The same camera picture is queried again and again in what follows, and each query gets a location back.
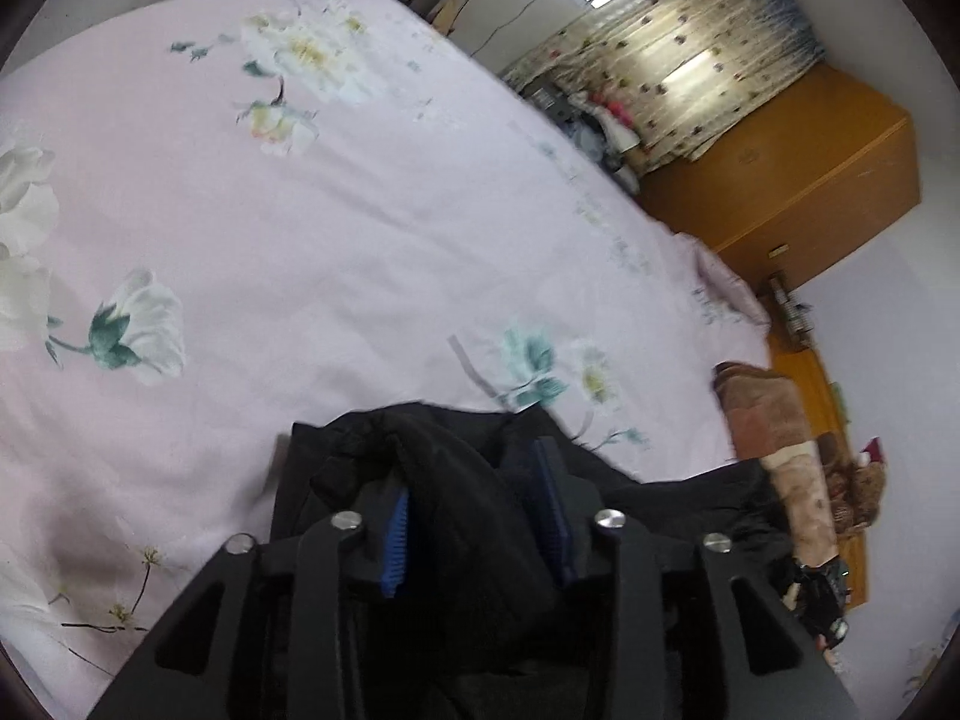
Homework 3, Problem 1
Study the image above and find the heart print curtain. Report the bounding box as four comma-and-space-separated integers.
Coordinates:
502, 0, 826, 173

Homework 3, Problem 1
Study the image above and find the bed with pink floral sheet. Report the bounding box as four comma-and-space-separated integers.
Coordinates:
0, 0, 773, 698

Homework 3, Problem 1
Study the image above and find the brown plush toy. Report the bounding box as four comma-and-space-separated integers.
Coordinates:
821, 439, 886, 533

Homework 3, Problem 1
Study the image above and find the white cabinet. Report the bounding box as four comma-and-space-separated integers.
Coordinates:
442, 0, 586, 76

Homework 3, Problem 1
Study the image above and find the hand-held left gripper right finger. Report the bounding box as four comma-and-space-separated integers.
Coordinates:
525, 439, 860, 720

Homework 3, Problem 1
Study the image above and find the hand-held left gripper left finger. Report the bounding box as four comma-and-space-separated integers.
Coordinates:
86, 484, 413, 720

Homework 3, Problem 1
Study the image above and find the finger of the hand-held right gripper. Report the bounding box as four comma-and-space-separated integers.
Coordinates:
780, 555, 852, 650

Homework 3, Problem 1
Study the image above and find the black hooded puffer jacket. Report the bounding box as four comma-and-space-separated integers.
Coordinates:
270, 403, 796, 720

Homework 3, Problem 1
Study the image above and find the pile of clothes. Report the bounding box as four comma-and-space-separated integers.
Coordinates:
525, 82, 646, 192

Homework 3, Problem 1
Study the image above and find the orange wooden wardrobe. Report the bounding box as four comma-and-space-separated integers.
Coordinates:
637, 64, 922, 290

